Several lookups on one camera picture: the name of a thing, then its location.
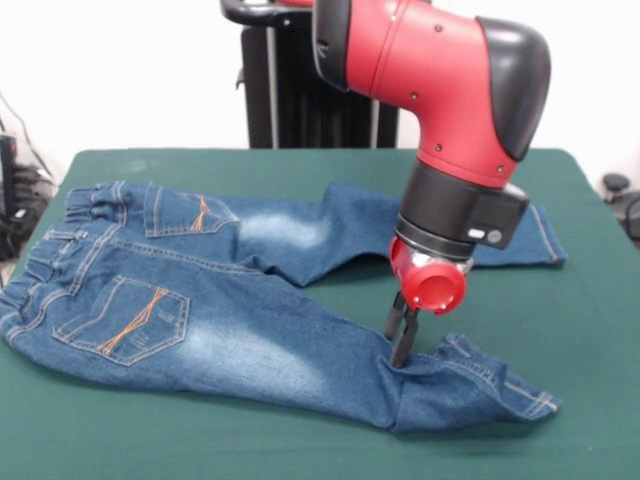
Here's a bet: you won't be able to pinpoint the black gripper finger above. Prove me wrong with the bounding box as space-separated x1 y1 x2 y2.
384 290 410 337
390 305 422 370

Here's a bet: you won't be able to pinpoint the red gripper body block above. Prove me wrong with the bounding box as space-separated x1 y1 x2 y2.
388 235 469 318

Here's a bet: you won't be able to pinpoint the blue denim jeans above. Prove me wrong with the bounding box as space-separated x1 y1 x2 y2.
0 179 570 435

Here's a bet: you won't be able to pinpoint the dark green table cloth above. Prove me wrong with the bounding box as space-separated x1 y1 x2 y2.
0 146 640 480

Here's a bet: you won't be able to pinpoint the black vertical device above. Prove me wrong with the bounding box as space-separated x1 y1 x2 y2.
0 133 20 221

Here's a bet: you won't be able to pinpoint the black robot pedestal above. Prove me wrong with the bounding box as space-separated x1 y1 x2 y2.
219 0 401 150

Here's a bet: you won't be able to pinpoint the black cable bundle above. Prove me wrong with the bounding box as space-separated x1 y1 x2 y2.
0 164 57 261

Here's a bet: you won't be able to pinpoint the thin grey cable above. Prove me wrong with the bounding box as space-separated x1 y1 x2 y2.
0 92 54 181

